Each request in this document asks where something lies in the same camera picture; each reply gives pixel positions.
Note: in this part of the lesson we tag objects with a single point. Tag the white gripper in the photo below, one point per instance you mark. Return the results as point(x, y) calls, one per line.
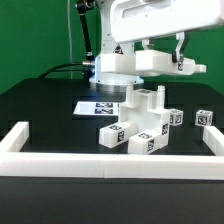
point(134, 20)

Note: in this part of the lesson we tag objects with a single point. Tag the white chair back frame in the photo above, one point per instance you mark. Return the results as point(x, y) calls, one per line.
point(147, 63)

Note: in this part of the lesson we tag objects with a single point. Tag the white chair seat block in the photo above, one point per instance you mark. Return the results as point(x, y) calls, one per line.
point(146, 109)

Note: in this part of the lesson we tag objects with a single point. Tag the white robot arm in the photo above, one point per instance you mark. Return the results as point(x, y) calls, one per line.
point(164, 44)

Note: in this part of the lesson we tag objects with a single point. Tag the white tagged cube near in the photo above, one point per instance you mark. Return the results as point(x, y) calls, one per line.
point(176, 117)

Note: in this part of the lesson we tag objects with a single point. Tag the white tagged cube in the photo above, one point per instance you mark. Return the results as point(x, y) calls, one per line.
point(203, 118)
point(176, 117)

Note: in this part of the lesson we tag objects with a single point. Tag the white tagged cube far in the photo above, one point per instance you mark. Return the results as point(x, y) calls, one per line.
point(203, 118)

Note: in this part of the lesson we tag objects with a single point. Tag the white tag marker sheet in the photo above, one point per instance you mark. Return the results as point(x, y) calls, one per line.
point(88, 108)

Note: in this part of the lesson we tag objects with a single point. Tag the white U-shaped fence frame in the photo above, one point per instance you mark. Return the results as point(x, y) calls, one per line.
point(15, 162)

